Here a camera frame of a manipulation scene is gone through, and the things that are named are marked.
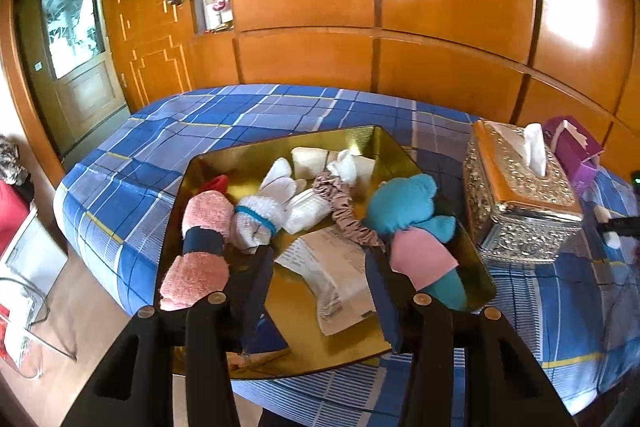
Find purple carton box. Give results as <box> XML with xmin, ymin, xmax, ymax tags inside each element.
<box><xmin>542</xmin><ymin>114</ymin><xmax>606</xmax><ymax>192</ymax></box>

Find bed with blue plaid sheet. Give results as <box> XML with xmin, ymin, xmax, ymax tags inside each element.
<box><xmin>52</xmin><ymin>84</ymin><xmax>640</xmax><ymax>418</ymax></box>

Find taupe satin scrunchie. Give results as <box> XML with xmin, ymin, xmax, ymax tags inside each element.
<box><xmin>332</xmin><ymin>192</ymin><xmax>387</xmax><ymax>253</ymax></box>

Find brown scrunchie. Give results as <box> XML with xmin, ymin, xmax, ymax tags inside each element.
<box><xmin>312</xmin><ymin>172</ymin><xmax>351</xmax><ymax>202</ymax></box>

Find blue tissue packet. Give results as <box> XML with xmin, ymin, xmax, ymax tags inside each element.
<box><xmin>245</xmin><ymin>307</ymin><xmax>291</xmax><ymax>355</ymax></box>

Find gold tray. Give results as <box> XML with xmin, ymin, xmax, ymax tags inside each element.
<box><xmin>155</xmin><ymin>125</ymin><xmax>497</xmax><ymax>380</ymax></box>

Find small white cloth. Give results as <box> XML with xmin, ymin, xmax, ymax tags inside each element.
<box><xmin>595</xmin><ymin>204</ymin><xmax>623</xmax><ymax>250</ymax></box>

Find red cloth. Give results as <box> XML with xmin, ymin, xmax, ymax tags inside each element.
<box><xmin>0</xmin><ymin>179</ymin><xmax>32</xmax><ymax>258</ymax></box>

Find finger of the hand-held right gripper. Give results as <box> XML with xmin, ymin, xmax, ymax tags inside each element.
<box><xmin>597</xmin><ymin>216</ymin><xmax>640</xmax><ymax>236</ymax></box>

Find glass panel door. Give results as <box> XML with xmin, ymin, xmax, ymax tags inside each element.
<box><xmin>15</xmin><ymin>0</ymin><xmax>128</xmax><ymax>162</ymax></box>

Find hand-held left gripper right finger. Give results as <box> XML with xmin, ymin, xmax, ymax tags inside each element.
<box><xmin>364</xmin><ymin>247</ymin><xmax>576</xmax><ymax>427</ymax></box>

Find white knotted cloth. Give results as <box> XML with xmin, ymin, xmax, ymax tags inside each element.
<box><xmin>327</xmin><ymin>149</ymin><xmax>376</xmax><ymax>186</ymax></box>

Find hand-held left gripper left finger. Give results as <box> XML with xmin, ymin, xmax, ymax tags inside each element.
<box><xmin>60</xmin><ymin>247</ymin><xmax>276</xmax><ymax>427</ymax></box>

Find white towel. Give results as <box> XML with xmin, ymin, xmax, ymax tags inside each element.
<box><xmin>291</xmin><ymin>147</ymin><xmax>331</xmax><ymax>180</ymax></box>

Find wooden door with gold inlay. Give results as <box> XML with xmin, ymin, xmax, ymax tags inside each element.
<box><xmin>97</xmin><ymin>0</ymin><xmax>198</xmax><ymax>112</ymax></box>

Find ornate silver tissue box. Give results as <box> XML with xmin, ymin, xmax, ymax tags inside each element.
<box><xmin>462</xmin><ymin>119</ymin><xmax>585</xmax><ymax>263</ymax></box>

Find pink towel blue band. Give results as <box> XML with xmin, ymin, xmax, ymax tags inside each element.
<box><xmin>159</xmin><ymin>191</ymin><xmax>235</xmax><ymax>313</ymax></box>

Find teal and pink sock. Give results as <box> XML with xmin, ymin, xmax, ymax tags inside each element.
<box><xmin>361</xmin><ymin>173</ymin><xmax>468</xmax><ymax>312</ymax></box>

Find white tissue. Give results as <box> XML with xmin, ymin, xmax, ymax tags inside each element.
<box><xmin>522</xmin><ymin>123</ymin><xmax>549</xmax><ymax>178</ymax></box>

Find white sock ball blue trim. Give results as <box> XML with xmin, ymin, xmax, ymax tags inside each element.
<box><xmin>231</xmin><ymin>194</ymin><xmax>291</xmax><ymax>255</ymax></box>

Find spotted fur cloth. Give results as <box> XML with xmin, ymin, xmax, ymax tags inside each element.
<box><xmin>0</xmin><ymin>134</ymin><xmax>34</xmax><ymax>186</ymax></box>

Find clear acrylic table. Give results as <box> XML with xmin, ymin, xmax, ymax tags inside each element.
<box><xmin>0</xmin><ymin>207</ymin><xmax>78</xmax><ymax>380</ymax></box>

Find white bumpy cloth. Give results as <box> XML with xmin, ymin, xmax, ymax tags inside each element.
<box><xmin>286</xmin><ymin>188</ymin><xmax>333</xmax><ymax>235</ymax></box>

